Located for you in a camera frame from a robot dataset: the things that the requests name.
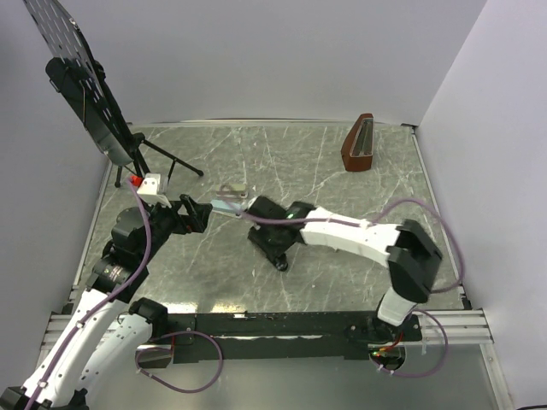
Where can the black perforated panel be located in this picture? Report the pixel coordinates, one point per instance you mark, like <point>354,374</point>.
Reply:
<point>74,74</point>

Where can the black tripod stand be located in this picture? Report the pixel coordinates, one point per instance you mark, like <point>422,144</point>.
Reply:
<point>140,165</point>

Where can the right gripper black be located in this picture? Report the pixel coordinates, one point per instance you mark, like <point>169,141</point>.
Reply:
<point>273,250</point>

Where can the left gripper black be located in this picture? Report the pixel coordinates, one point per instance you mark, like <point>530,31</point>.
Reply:
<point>195,220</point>

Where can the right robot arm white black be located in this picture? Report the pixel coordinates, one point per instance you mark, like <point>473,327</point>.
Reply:
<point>411,257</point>

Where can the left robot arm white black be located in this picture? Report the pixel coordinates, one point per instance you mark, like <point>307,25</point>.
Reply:
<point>108,325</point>

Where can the aluminium rail frame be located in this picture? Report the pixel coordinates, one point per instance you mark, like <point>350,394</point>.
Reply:
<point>461,328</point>

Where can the blue stapler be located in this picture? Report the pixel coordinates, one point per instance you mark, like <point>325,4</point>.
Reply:
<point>227,208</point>

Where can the beige stapler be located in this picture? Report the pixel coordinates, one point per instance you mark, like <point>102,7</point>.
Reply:
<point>239,191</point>

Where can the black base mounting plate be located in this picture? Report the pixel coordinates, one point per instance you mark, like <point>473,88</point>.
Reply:
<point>253,336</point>

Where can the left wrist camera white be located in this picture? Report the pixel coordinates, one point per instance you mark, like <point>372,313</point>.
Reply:
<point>151,188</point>

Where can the brown wooden metronome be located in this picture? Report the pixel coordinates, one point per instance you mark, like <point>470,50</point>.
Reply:
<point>357,148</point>

